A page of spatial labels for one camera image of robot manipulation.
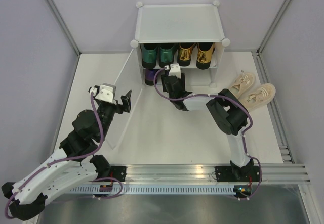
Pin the beige sneaker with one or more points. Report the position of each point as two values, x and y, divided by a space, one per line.
259 97
242 83

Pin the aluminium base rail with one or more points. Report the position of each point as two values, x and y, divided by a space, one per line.
271 174

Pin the purple loafer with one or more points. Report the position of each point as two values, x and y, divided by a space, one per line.
149 77

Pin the gold pointed shoe front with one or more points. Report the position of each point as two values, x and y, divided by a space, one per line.
204 55

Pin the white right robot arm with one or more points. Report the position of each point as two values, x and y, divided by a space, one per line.
231 117

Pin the beige sneaker front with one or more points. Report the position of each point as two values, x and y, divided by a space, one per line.
259 97

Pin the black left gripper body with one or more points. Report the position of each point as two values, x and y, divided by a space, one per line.
108 113

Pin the gold pointed shoe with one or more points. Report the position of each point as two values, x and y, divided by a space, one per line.
184 53
204 55

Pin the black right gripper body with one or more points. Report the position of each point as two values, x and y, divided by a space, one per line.
182 81

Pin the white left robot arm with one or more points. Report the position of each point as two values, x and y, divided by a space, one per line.
75 162

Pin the white cabinet door panel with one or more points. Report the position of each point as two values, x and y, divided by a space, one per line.
128 89

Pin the white slotted cable duct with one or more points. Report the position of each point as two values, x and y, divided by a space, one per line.
155 189

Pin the green loafer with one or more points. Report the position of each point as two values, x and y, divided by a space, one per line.
166 54
149 55

